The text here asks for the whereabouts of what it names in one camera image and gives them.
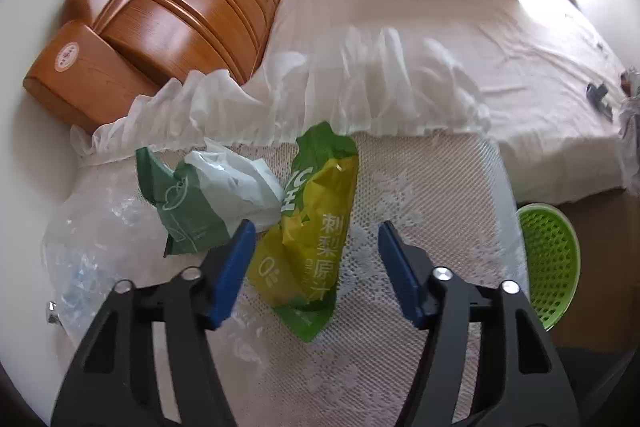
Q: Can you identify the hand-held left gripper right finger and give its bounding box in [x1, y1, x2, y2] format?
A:
[378, 221, 581, 427]

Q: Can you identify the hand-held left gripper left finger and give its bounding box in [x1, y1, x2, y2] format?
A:
[50, 219, 257, 427]

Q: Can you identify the yellow green juice pouch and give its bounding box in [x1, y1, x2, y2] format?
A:
[246, 122, 360, 343]

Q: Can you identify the green plastic basket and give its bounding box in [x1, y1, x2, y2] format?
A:
[516, 203, 581, 332]

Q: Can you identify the green white plastic bag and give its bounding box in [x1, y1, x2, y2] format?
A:
[135, 146, 284, 259]

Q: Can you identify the clear plastic bag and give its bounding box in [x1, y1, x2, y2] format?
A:
[42, 174, 267, 360]

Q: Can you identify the bed with pink sheet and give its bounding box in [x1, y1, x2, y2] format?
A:
[250, 0, 637, 208]

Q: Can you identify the small dark grey object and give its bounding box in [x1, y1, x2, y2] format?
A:
[587, 82, 614, 121]

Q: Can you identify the grey white crumpled cloth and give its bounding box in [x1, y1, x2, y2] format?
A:
[619, 67, 640, 198]

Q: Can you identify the carved wooden headboard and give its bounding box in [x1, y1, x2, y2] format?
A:
[22, 0, 294, 131]

